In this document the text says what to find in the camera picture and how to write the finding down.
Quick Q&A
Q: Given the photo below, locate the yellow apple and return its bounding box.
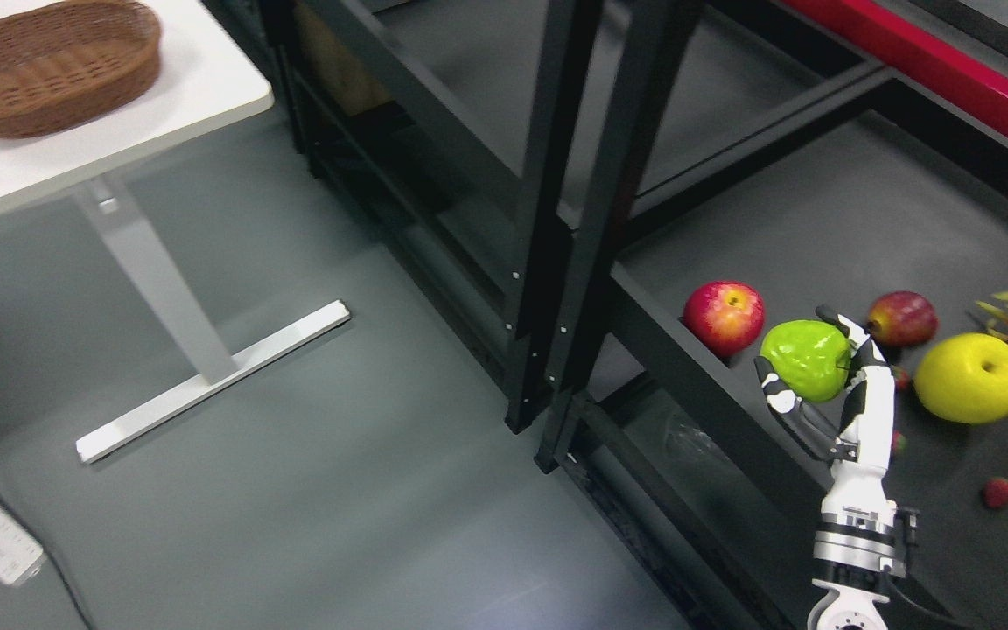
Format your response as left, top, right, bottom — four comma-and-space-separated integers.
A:
913, 333, 1008, 425

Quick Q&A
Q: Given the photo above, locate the white table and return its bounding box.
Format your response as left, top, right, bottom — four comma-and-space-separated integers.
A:
0, 1, 351, 464

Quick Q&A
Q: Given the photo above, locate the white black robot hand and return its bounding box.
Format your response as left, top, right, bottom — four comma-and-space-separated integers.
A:
753, 304, 897, 534

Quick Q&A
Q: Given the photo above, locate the brown wicker basket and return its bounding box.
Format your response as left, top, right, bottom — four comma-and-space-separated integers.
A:
0, 1, 163, 139

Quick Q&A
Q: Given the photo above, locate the green apple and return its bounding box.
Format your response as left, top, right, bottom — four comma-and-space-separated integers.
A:
759, 319, 851, 403

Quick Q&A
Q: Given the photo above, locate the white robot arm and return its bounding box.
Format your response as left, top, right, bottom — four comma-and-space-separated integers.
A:
807, 501, 920, 629

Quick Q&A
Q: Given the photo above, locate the red strawberry left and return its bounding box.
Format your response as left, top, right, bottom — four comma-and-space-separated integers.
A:
980, 476, 1008, 510

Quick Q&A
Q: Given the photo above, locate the dark red apple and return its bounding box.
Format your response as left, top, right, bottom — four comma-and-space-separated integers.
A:
865, 290, 940, 348

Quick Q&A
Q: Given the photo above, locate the black metal shelf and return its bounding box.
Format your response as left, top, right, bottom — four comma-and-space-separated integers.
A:
221, 1, 1008, 629

